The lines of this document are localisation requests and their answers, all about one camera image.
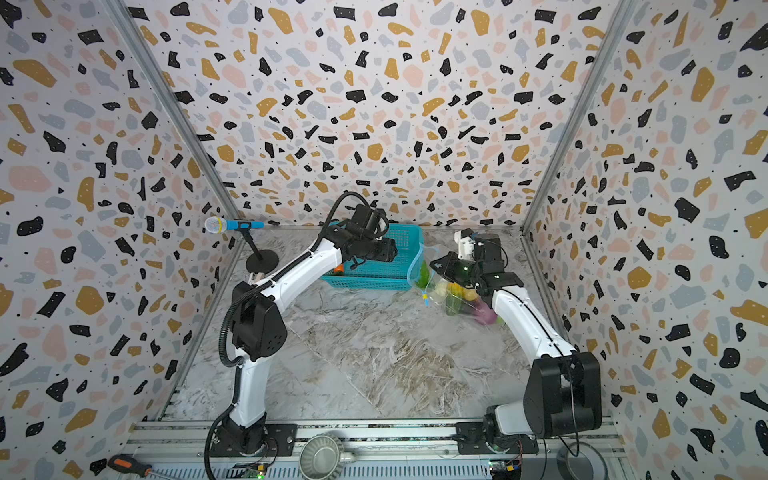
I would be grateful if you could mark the yellow green toy mango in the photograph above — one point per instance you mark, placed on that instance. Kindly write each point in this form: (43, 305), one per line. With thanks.
(458, 291)

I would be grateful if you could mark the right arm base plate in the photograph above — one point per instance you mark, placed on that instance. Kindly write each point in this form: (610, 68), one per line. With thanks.
(483, 438)

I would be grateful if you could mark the green toy leaf vegetable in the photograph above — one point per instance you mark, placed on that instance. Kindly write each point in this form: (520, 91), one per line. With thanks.
(424, 276)

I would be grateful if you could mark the orange handled screwdriver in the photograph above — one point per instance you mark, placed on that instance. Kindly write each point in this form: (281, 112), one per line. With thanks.
(127, 464)

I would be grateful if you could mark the clear zip top bag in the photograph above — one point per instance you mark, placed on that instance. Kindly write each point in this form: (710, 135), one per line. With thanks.
(428, 254)

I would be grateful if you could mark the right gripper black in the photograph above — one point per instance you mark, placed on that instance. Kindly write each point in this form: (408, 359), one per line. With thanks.
(447, 264)

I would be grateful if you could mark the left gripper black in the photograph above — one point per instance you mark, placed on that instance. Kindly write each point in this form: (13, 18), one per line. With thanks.
(387, 250)

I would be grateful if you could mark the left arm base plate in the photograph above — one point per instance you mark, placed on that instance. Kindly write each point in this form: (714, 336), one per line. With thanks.
(260, 440)

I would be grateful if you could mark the grey tape roll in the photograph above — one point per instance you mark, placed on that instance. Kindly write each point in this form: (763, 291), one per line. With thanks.
(581, 462)

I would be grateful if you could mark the teal plastic basket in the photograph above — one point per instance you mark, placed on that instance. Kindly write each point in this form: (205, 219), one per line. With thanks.
(396, 275)

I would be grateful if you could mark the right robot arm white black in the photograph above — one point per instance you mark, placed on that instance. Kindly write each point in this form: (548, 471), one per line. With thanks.
(563, 391)

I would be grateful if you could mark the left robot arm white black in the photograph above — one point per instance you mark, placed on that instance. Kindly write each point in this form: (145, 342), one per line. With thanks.
(253, 329)

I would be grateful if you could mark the purple toy onion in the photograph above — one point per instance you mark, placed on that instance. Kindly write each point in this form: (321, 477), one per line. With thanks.
(484, 315)

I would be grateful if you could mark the aluminium rail frame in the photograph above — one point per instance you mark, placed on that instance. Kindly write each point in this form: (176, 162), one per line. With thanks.
(385, 449)

